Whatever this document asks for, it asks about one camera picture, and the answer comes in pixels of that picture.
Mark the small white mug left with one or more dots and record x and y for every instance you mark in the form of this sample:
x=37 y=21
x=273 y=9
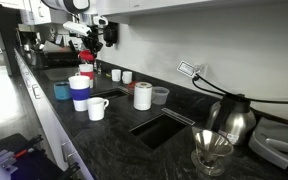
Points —
x=116 y=75

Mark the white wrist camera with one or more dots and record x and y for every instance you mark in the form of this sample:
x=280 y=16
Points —
x=81 y=29

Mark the grey tray lid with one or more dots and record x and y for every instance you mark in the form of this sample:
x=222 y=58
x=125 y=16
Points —
x=270 y=141

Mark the white and blue cup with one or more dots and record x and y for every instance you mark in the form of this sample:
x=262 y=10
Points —
x=80 y=91

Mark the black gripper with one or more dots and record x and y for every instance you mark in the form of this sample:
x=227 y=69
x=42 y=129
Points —
x=91 y=42

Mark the small white mug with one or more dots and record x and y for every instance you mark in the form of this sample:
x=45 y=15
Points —
x=127 y=77
x=116 y=75

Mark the stainless steel carafe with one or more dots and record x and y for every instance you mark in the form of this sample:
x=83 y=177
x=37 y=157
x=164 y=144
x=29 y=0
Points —
x=232 y=118

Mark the red and white cup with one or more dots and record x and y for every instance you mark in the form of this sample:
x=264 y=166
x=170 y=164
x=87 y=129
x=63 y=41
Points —
x=86 y=70

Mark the white wall outlet tag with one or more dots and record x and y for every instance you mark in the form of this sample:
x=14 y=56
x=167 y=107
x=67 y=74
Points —
x=192 y=70

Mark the black coffee machine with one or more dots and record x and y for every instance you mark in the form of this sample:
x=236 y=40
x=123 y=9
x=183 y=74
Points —
x=47 y=46

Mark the teal blue cup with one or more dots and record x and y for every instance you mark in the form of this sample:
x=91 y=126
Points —
x=62 y=90

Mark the small white mug right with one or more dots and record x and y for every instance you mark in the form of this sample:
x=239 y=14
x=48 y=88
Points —
x=127 y=77

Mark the clear plastic container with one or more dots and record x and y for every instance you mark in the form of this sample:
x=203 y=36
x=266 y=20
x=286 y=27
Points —
x=159 y=95

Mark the white ceramic mug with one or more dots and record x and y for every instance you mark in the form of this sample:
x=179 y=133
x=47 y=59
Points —
x=96 y=108

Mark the metal pour-over funnel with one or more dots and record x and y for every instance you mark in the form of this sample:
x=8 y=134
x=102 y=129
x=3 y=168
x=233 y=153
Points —
x=210 y=148

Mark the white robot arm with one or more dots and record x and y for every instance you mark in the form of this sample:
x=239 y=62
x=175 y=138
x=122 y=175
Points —
x=88 y=20

